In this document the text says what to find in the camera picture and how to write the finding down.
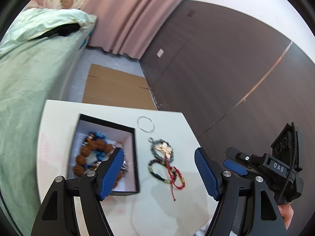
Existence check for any red cord bead bracelet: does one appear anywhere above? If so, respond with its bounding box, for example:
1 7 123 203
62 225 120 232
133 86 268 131
163 157 186 201

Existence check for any dark multicolour bead bracelet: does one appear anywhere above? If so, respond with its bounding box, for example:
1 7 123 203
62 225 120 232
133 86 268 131
147 159 178 184

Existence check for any brown rudraksha bead bracelet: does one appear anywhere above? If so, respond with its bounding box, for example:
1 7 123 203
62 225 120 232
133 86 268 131
72 138 124 181

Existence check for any silver chain bracelet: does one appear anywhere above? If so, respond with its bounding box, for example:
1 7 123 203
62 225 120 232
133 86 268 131
107 142 130 171

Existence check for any silver bangle ring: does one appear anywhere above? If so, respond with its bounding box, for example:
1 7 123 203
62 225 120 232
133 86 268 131
137 115 156 133

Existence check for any black jewelry box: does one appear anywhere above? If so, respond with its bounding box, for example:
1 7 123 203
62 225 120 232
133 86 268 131
66 113 140 195

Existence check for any right hand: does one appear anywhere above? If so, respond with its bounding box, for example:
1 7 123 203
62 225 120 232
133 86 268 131
278 204 294 229

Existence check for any flattened cardboard sheet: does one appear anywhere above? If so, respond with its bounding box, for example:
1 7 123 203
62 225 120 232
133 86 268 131
82 64 157 110

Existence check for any green bed mattress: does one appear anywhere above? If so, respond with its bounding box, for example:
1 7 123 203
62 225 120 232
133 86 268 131
1 26 94 235

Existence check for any pink curtain right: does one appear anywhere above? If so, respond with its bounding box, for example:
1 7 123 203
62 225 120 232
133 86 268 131
82 0 182 59

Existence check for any light green duvet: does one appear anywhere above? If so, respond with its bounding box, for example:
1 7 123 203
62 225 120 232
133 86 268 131
1 8 97 55

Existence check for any bear print pillow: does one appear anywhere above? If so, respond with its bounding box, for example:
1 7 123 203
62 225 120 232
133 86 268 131
43 0 85 10

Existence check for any dark wood wall panel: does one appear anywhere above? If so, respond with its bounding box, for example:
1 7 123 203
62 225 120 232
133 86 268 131
139 0 315 202

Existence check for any white wall socket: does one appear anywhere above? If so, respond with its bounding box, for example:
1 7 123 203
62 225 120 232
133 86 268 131
157 49 164 58

